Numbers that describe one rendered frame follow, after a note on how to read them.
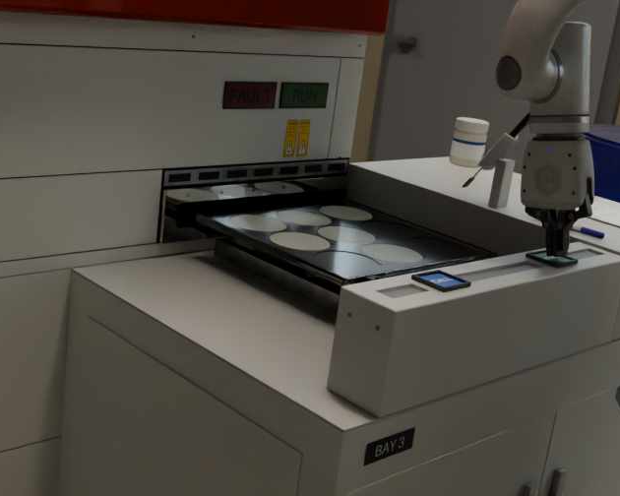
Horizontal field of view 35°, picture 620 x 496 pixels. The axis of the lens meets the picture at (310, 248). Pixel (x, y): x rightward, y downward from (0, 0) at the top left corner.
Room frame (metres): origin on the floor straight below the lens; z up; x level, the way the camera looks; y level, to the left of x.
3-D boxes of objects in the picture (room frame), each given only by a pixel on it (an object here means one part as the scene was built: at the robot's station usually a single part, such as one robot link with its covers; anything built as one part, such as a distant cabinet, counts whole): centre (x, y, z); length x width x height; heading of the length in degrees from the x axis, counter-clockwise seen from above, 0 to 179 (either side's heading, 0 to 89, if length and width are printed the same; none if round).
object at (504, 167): (1.71, -0.31, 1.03); 0.06 x 0.04 x 0.13; 45
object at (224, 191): (1.75, 0.10, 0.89); 0.44 x 0.02 x 0.10; 135
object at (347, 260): (1.61, -0.06, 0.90); 0.34 x 0.34 x 0.01; 45
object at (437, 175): (1.81, -0.40, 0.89); 0.62 x 0.35 x 0.14; 45
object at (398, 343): (1.31, -0.27, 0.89); 0.55 x 0.09 x 0.14; 135
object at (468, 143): (2.07, -0.31, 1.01); 0.07 x 0.07 x 0.10
